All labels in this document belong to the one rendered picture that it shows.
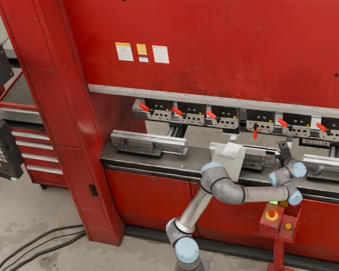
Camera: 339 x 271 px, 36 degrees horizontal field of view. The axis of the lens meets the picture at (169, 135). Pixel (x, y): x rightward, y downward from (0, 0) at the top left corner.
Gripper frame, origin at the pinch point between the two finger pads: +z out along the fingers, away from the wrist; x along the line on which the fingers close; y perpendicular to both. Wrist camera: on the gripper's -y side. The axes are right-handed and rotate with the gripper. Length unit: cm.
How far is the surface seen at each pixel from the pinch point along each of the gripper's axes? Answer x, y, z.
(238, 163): -24.2, 1.1, -0.3
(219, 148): -31.3, -6.5, 12.8
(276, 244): -12, 56, -2
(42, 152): -149, -8, 112
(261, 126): -8.8, -19.4, -8.1
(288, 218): -3.9, 37.5, -11.7
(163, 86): -57, -52, 4
